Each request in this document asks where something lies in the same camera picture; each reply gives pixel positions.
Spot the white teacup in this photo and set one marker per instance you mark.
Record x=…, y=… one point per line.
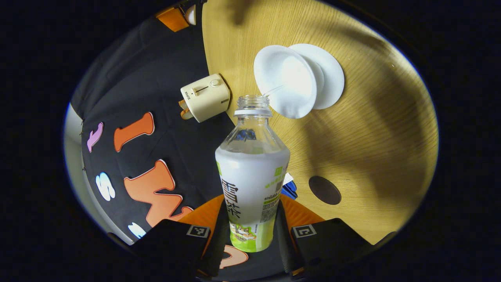
x=283, y=80

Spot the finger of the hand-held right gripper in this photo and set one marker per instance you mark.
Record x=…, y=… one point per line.
x=172, y=19

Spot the folded blue towel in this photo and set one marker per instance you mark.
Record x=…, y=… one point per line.
x=290, y=190

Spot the dark round coaster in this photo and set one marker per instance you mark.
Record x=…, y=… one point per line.
x=325, y=190

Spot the toast bread slice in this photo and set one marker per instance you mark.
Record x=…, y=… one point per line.
x=182, y=104
x=185, y=113

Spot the black backdrop cloth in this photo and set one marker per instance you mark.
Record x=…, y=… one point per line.
x=164, y=90

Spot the clear water bottle green label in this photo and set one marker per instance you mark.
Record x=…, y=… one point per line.
x=252, y=180

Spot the white saucer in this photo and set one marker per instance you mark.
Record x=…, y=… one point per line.
x=330, y=76

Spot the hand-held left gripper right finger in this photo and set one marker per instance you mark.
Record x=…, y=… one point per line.
x=285, y=243

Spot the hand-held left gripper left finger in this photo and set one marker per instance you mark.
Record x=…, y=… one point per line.
x=213, y=250

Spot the cream toaster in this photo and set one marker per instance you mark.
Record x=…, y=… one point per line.
x=207, y=98

